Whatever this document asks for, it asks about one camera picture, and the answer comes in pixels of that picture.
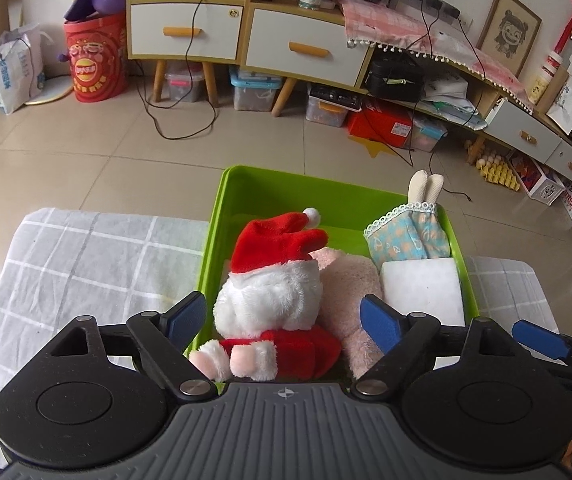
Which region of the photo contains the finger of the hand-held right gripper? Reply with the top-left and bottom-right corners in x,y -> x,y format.
511,320 -> 572,361

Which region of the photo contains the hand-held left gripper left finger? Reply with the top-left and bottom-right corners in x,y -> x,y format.
48,291 -> 218,402

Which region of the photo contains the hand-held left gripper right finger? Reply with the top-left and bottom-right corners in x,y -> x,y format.
351,295 -> 532,404

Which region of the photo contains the pink fuzzy plush cloth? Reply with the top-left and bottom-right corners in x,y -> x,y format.
311,247 -> 387,381

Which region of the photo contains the white foam block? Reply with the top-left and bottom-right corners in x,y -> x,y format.
380,257 -> 467,328

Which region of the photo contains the red santa plush doll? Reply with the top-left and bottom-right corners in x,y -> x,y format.
188,206 -> 343,381

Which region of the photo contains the beige plush doll floral dress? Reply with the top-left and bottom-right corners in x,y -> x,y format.
363,170 -> 452,263

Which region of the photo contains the green plastic bin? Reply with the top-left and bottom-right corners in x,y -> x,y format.
183,165 -> 479,393

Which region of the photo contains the grey checked bedsheet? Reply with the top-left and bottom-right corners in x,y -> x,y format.
0,207 -> 557,466

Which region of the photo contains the printed cardboard box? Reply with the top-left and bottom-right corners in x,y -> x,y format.
508,152 -> 565,206

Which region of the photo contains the yellow egg tray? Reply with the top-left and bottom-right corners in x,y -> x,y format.
476,152 -> 522,192

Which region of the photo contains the yellow star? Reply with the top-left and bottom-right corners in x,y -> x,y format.
348,135 -> 407,158

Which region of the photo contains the pink and teal box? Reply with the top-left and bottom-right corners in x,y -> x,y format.
411,115 -> 447,153

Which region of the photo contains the red flat box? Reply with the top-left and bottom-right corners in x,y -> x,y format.
346,97 -> 414,148

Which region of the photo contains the low white drawer unit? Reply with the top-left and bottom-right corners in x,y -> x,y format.
483,97 -> 572,187

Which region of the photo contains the clear storage box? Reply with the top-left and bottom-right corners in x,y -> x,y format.
306,85 -> 362,128

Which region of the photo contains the clear box pink lid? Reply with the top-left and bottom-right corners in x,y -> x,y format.
166,72 -> 207,103

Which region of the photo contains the clear box blue lid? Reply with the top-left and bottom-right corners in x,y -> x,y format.
229,67 -> 283,112

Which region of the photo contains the black bag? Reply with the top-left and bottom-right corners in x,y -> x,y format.
368,52 -> 425,101

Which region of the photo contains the red snack bucket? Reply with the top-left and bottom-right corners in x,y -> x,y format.
62,12 -> 129,105

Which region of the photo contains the plain white drawer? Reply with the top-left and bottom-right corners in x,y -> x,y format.
243,7 -> 374,87

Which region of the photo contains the framed cartoon picture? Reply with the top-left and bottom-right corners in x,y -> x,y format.
476,0 -> 543,78

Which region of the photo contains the white paper bag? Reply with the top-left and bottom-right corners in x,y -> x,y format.
0,25 -> 47,115

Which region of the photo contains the pink tablecloth with pompoms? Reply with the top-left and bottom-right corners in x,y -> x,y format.
336,0 -> 534,113

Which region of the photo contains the black cable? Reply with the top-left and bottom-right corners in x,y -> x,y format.
136,0 -> 219,141

